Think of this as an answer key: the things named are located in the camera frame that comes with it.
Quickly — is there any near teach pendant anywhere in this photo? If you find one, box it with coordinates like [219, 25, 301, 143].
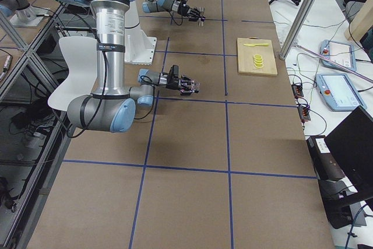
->
[315, 73, 367, 112]

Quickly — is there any steel measuring jigger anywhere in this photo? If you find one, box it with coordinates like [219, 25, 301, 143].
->
[198, 7, 205, 26]

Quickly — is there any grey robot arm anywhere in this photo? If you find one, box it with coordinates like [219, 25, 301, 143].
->
[142, 0, 205, 26]
[56, 0, 199, 132]

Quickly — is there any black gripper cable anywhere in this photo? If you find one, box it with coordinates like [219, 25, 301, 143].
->
[168, 1, 187, 26]

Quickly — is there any black braided right cable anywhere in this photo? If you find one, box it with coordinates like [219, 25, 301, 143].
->
[65, 0, 160, 139]

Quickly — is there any aluminium frame post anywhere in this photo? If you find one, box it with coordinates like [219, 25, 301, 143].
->
[279, 0, 315, 60]

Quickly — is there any clear glass shaker cup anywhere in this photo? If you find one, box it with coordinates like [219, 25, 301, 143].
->
[188, 80, 200, 93]

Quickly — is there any yellow plastic knife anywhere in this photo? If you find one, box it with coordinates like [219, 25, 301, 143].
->
[243, 43, 269, 47]

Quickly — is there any black desktop box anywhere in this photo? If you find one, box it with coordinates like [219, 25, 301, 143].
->
[307, 135, 345, 182]

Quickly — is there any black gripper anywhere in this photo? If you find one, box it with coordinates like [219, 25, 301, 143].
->
[166, 75, 200, 96]
[178, 5, 205, 23]

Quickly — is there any bamboo cutting board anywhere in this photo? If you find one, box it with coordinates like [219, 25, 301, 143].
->
[237, 38, 277, 76]

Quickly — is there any far teach pendant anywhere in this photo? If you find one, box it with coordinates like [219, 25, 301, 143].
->
[320, 40, 357, 71]

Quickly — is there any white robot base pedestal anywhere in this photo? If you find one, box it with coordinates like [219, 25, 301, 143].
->
[125, 1, 157, 65]

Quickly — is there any white plastic chair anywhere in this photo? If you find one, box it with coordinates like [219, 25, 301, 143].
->
[48, 36, 97, 111]

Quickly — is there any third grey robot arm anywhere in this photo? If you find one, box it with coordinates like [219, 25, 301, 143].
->
[1, 0, 44, 27]

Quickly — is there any teach pendant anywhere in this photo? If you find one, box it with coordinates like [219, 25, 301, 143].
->
[315, 73, 367, 112]
[320, 40, 357, 71]

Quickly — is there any black computer monitor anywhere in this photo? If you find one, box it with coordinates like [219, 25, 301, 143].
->
[325, 106, 372, 192]

